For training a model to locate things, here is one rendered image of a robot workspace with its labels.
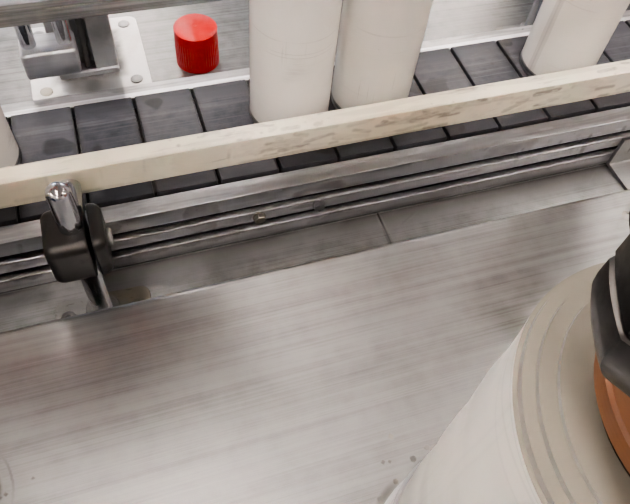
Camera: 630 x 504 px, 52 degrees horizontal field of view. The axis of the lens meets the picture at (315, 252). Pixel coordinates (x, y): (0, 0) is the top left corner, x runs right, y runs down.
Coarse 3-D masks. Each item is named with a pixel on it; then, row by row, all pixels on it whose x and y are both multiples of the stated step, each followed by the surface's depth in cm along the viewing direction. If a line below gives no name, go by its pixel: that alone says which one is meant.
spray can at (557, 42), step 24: (552, 0) 42; (576, 0) 41; (600, 0) 40; (624, 0) 41; (552, 24) 43; (576, 24) 42; (600, 24) 42; (528, 48) 46; (552, 48) 44; (576, 48) 43; (600, 48) 44; (528, 72) 47; (552, 72) 45
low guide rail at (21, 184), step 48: (432, 96) 40; (480, 96) 40; (528, 96) 41; (576, 96) 43; (144, 144) 36; (192, 144) 36; (240, 144) 37; (288, 144) 38; (336, 144) 39; (0, 192) 34
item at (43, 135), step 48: (480, 48) 48; (624, 48) 50; (144, 96) 43; (240, 96) 43; (624, 96) 46; (48, 144) 40; (96, 144) 40; (384, 144) 42; (96, 192) 38; (144, 192) 38
